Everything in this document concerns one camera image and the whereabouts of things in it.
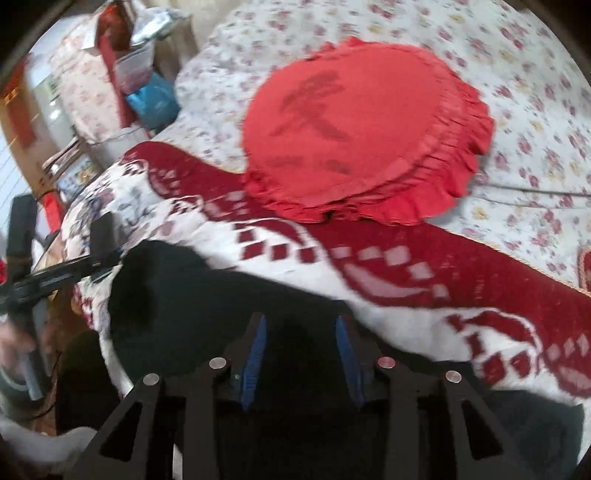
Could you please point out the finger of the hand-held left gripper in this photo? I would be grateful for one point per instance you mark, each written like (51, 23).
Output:
(22, 230)
(102, 244)

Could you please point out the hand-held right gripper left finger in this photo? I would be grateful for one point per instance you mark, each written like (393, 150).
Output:
(255, 357)

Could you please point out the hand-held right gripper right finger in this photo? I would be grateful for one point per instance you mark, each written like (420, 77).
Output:
(347, 357)

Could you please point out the black pants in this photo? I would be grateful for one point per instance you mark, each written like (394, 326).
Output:
(184, 300)

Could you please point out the person's left hand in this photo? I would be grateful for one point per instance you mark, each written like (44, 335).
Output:
(14, 341)

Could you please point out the colourful printed box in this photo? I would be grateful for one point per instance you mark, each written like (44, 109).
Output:
(76, 177)

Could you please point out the red and white floral blanket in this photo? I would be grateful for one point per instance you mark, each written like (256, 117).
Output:
(415, 258)

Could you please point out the blue bag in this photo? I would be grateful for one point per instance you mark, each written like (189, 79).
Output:
(154, 104)

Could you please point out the floral cushion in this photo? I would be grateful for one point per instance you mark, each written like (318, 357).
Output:
(83, 92)

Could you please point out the white fleece cloth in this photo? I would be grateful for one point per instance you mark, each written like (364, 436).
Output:
(41, 443)

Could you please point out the clear plastic bag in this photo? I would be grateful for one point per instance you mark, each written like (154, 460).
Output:
(138, 60)

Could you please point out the red cloth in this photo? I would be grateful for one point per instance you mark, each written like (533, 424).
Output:
(111, 27)

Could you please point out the red heart-shaped pillow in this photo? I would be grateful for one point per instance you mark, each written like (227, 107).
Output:
(369, 129)

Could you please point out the floral quilt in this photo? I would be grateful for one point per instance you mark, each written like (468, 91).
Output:
(531, 92)

